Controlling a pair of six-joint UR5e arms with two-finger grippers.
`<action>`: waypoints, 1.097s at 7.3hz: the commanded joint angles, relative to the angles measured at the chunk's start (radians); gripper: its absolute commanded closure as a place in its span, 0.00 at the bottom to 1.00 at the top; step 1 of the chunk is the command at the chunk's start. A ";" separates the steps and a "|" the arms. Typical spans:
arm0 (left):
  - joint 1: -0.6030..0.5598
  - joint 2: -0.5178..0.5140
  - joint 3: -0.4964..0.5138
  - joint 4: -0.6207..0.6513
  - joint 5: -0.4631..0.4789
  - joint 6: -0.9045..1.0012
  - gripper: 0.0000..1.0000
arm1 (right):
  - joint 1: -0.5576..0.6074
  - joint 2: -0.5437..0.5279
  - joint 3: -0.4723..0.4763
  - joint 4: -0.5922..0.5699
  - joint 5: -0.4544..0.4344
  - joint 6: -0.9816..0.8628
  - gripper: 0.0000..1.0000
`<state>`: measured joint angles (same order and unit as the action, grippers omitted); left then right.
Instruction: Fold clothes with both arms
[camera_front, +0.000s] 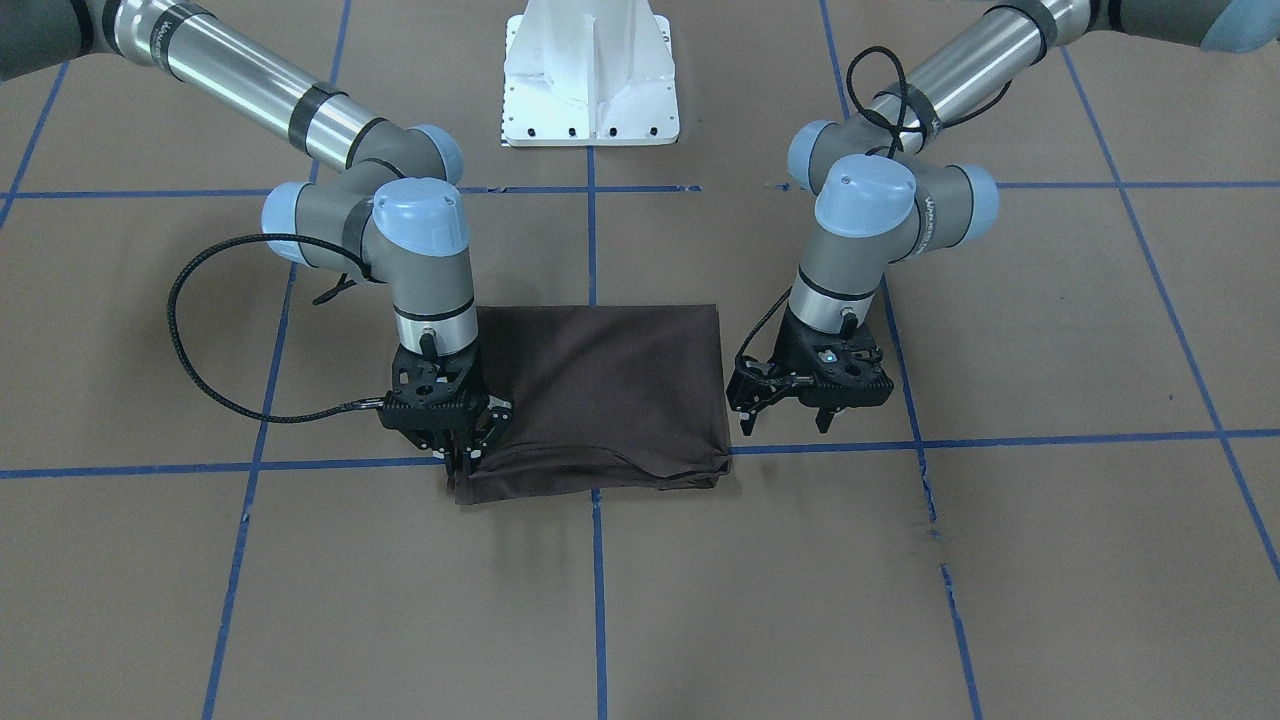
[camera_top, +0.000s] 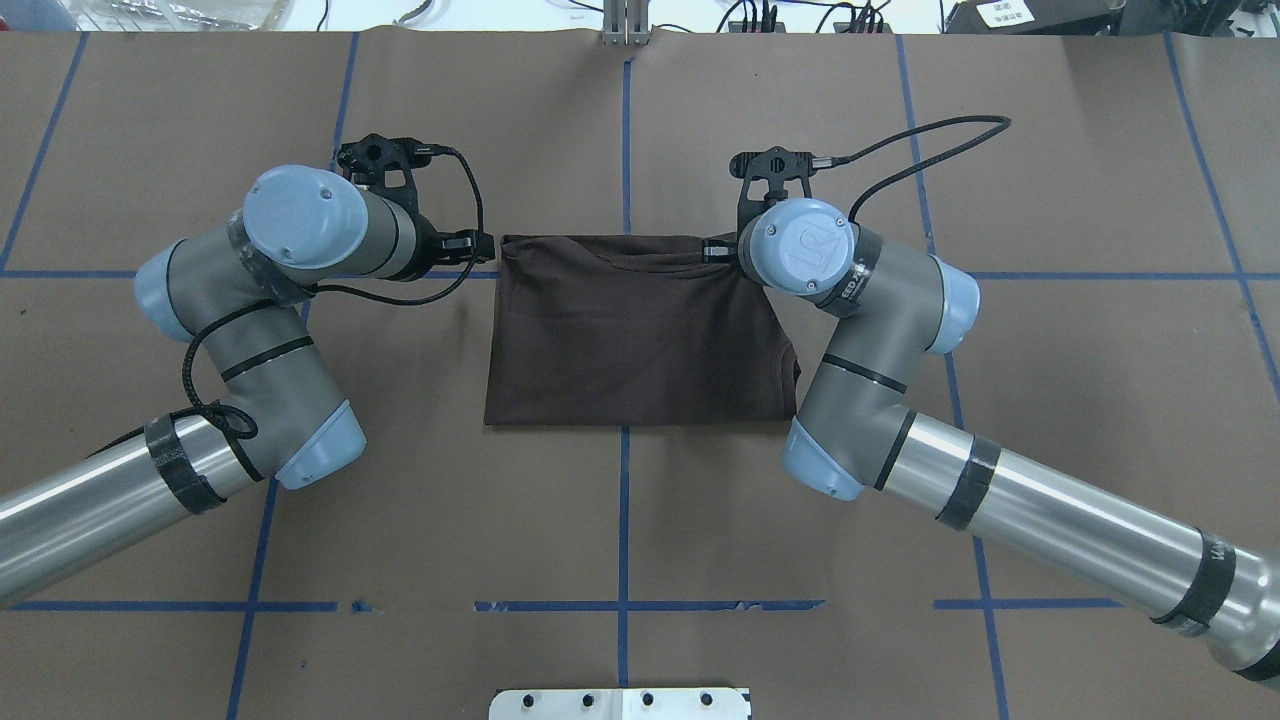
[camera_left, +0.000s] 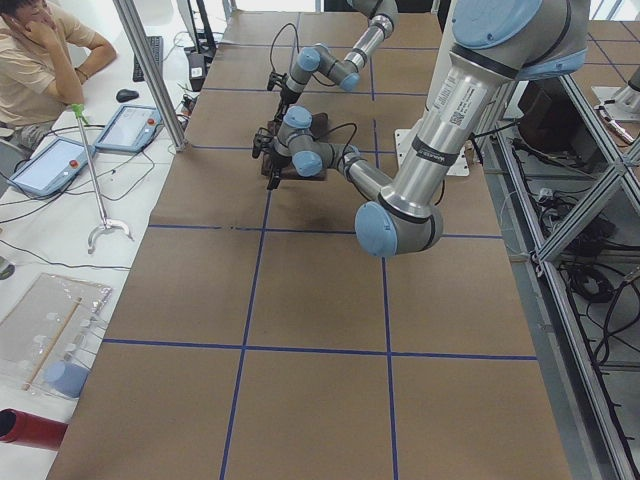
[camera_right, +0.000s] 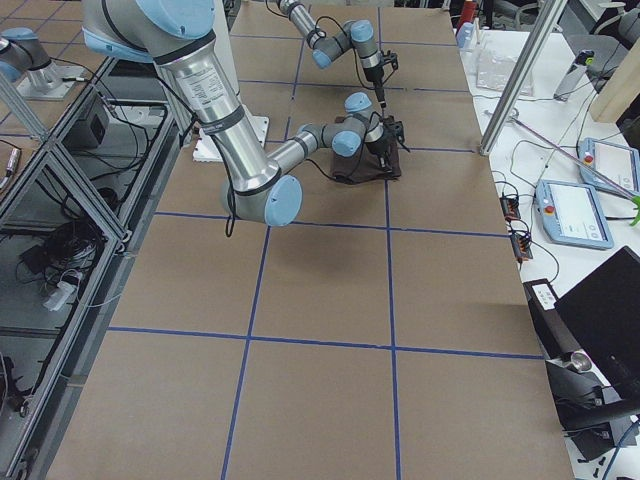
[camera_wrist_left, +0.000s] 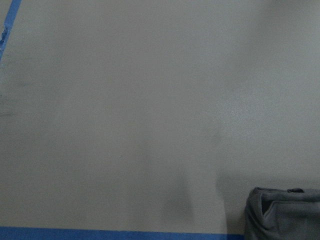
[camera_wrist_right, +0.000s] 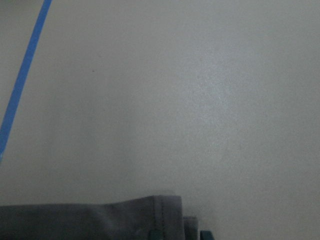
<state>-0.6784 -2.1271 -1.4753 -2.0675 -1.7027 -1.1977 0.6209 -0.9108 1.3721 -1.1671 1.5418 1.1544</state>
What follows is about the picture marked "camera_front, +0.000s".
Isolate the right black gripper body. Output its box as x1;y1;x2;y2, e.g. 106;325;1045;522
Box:
378;340;512;454

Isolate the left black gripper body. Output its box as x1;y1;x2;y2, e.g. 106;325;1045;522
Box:
726;307;893;413

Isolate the dark brown t-shirt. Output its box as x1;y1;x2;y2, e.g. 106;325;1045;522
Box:
453;304;731;505

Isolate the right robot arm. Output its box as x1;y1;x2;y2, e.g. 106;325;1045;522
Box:
3;1;513;480

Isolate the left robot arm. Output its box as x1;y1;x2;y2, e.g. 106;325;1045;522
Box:
726;1;1277;434

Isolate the brown paper table cover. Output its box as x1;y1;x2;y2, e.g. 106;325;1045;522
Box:
1;33;1279;719

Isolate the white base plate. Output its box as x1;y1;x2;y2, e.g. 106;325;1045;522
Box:
500;1;681;147

